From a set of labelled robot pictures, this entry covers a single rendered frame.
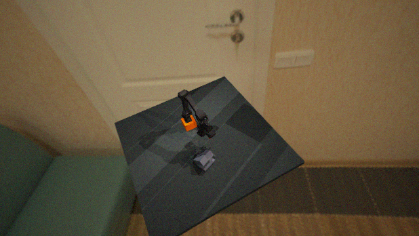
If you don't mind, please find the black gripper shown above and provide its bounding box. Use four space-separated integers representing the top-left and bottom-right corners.
197 124 216 138

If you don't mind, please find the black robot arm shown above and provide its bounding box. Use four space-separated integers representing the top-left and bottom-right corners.
178 90 213 137

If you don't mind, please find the grey sloped panel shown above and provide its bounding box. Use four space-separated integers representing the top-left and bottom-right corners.
193 149 215 171

